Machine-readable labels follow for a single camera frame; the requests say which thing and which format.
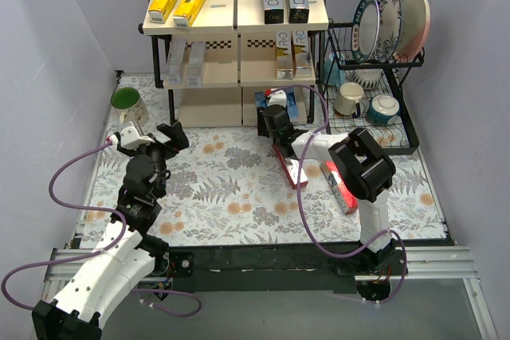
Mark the light blue toothpaste box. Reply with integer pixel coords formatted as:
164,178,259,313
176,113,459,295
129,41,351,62
254,91,268,109

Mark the small yellow box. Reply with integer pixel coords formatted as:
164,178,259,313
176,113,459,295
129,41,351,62
173,0,206,29

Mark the blue floral plate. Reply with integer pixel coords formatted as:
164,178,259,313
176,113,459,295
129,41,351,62
373,0,402,62

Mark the black wire dish rack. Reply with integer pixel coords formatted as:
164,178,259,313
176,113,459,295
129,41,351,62
317,21,425,155

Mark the teal rimmed plate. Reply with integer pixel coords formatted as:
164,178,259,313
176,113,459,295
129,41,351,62
351,0,380,64

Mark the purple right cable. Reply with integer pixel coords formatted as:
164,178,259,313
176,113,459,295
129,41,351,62
270,84,409,303

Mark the light blue mug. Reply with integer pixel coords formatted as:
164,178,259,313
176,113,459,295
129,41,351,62
324,52,346,88

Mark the silver RO toothpaste box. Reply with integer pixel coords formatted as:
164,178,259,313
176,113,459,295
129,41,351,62
292,30,314,78

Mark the silver white toothpaste box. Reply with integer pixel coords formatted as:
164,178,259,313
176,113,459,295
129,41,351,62
186,41,206,88

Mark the white bowl blue pattern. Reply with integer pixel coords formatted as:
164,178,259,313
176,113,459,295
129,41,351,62
352,68,382,90

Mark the green floral mug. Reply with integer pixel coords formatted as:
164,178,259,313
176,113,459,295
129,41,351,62
110,87,149,127

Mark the silver striped toothpaste box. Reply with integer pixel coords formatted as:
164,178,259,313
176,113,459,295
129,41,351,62
164,37,186,84

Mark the brown red toothpaste box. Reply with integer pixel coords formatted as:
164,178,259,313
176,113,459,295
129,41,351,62
273,145,299,190

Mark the cream mug black handle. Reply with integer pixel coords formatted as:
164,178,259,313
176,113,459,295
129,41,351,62
334,82,364,119

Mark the purple cable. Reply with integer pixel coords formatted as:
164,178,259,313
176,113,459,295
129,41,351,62
0,140,202,318
270,84,409,303

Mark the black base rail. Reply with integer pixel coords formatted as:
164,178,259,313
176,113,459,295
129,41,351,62
45,236,477,293

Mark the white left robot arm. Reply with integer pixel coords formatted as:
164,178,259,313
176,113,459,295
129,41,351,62
32,122,189,339

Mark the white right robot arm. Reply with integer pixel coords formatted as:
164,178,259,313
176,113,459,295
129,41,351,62
257,104,396,275

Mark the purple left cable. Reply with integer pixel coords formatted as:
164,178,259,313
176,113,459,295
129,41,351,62
0,140,202,318

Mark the beige three-tier shelf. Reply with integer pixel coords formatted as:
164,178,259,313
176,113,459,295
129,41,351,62
138,0,329,127

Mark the pink beige plate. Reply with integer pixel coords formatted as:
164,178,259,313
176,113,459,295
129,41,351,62
394,0,430,62

